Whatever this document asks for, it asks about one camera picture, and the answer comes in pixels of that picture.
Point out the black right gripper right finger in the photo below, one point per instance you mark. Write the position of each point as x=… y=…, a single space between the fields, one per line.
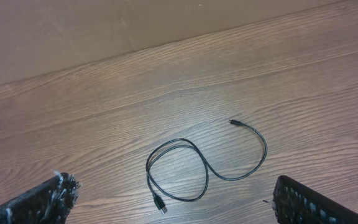
x=295 y=203

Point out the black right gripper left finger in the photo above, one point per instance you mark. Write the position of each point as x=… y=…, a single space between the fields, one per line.
x=48 y=203

